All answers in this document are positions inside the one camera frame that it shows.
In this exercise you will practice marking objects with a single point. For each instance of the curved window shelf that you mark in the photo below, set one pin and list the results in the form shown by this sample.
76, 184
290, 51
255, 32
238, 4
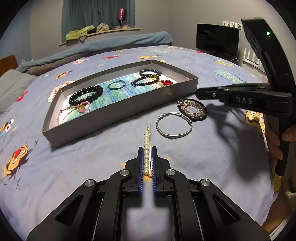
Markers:
108, 32

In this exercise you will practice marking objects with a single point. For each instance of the person's right hand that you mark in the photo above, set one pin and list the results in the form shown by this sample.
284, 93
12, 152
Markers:
272, 139

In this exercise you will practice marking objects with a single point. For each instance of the pink stemmed ornament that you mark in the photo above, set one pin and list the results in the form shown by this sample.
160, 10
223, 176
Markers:
121, 14

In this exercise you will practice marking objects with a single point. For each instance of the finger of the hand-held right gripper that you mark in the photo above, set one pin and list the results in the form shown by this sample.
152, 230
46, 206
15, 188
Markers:
245, 87
208, 93

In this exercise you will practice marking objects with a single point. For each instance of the person's right forearm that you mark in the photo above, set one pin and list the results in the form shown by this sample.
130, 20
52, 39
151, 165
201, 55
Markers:
277, 213

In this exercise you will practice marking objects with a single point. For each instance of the gold rhinestone hair clip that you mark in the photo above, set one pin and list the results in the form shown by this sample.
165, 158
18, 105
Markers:
192, 114

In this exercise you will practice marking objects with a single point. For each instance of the blue cartoon bedsheet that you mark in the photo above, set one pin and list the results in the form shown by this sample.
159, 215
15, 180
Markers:
81, 166

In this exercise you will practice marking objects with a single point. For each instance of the black monitor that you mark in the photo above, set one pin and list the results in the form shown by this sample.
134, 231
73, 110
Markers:
217, 38

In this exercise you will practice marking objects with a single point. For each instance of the grey cardboard box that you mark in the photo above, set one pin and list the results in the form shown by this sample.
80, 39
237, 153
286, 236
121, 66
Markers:
92, 128

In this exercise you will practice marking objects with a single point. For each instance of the white slatted rack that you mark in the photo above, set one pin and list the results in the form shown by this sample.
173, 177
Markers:
252, 58

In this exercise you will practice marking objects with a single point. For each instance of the pearl hair clip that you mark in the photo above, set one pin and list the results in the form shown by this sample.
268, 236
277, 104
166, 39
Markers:
146, 150

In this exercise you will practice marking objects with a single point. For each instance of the pink cloth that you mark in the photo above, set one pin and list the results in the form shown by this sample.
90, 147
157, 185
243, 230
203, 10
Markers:
123, 26

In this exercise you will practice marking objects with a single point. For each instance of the green cloth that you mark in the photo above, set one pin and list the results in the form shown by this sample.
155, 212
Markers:
78, 33

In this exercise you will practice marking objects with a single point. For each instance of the silver bangle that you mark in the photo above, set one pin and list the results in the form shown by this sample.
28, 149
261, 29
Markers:
172, 137

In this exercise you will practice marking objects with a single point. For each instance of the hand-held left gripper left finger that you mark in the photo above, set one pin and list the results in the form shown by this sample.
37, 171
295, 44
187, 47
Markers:
139, 171

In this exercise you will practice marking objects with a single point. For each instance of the grey-blue pillow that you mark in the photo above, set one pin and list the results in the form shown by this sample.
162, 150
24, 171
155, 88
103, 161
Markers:
13, 85

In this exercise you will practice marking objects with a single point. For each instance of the wooden headboard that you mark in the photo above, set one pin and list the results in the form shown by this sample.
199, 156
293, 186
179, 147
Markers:
8, 64

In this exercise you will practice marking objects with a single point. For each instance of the printed paper sheet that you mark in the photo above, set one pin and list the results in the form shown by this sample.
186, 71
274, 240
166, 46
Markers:
111, 97

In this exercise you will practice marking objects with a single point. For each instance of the teal curtain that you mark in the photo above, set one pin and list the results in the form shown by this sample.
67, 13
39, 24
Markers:
92, 11

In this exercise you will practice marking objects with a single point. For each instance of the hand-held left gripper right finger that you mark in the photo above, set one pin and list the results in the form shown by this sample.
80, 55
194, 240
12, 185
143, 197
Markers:
154, 171

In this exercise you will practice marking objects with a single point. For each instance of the beige plush toy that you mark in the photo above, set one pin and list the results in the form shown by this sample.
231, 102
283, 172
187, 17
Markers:
103, 27

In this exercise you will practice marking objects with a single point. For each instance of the blue folded duvet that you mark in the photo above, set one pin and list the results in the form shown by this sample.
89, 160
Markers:
115, 41

